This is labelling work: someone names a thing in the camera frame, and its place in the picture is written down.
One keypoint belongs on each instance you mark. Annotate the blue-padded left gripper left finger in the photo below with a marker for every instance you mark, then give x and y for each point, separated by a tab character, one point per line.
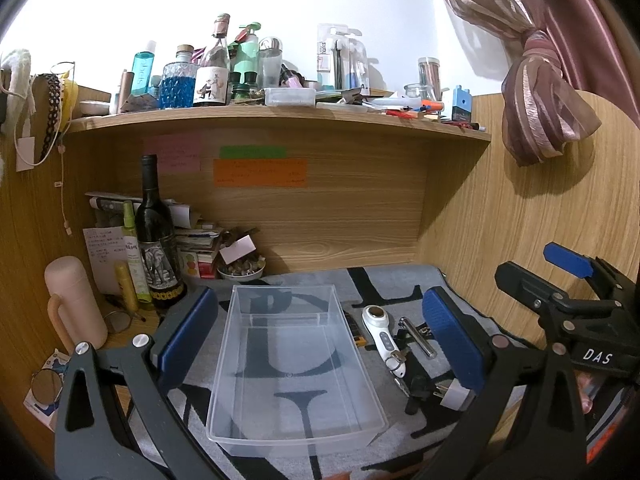
180	336

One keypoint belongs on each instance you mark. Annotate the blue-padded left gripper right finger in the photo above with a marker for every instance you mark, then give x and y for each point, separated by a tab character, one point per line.
463	340

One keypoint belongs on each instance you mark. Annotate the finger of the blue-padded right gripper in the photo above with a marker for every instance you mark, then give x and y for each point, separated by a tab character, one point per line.
567	260

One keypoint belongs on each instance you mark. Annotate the white handheld massager device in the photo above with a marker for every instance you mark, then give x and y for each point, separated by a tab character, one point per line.
377	322

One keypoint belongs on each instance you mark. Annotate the clear plastic storage bin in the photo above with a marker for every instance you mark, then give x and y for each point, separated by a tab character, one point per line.
289	380

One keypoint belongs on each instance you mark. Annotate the white charger plug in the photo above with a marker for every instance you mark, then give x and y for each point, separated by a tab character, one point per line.
456	397

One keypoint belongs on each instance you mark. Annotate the dark wine bottle elephant label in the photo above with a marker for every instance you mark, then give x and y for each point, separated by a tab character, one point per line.
156	237

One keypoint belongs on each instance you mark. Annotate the grey mat with black letters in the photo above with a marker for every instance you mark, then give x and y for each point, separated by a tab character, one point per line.
409	438

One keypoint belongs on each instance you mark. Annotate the silver metal clip tool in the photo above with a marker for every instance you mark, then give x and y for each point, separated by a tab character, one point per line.
422	343

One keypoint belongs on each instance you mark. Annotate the round eyeglasses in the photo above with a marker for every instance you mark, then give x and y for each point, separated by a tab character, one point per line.
117	320

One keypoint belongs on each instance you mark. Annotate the yellow tube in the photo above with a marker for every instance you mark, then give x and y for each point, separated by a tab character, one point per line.
126	287

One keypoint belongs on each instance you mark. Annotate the green white spray bottle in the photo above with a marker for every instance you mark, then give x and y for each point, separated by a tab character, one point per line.
134	257

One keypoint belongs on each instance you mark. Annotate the black lighter with orange tip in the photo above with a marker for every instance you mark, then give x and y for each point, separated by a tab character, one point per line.
357	335

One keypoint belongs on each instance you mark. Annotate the white bowl of stones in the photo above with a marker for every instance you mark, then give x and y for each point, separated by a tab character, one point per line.
243	270

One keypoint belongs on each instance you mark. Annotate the pink thermos cup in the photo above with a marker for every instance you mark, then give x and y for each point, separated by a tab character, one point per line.
72	308

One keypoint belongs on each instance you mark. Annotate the white card on bowl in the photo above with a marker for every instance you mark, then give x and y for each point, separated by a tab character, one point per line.
242	247

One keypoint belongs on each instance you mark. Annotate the white handwritten paper note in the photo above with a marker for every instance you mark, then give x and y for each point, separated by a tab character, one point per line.
105	246

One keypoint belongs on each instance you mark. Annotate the round mirror on card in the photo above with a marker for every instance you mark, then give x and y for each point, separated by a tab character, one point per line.
46	386

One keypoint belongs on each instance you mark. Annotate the orange sticky note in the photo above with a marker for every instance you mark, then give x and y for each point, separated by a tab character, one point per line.
261	173

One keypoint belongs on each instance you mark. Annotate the blue pencil sharpener box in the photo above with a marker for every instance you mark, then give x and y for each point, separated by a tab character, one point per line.
461	106

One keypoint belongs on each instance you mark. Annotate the pink sticky note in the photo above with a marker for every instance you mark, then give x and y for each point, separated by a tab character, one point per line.
177	153

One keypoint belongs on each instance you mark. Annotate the green sticky note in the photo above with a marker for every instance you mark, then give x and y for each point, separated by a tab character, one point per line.
253	152

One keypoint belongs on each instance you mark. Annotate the pink striped curtain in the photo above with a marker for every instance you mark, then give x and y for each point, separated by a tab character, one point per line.
567	46

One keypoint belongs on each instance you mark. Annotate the wooden shelf board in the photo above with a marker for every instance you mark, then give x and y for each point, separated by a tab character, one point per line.
246	116

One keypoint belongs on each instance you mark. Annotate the blue patterned glass bottle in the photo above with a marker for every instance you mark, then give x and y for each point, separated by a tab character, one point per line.
178	80

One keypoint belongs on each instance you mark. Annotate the clear lidded container on shelf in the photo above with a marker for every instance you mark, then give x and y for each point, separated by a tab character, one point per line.
284	96

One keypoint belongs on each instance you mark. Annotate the white label liquor bottle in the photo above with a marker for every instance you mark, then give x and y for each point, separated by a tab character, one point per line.
211	81

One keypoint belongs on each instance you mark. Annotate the teal tall bottle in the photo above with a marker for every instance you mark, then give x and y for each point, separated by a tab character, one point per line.
142	68

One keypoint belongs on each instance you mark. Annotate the mint green pump bottle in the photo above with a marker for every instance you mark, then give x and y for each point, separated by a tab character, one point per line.
244	49

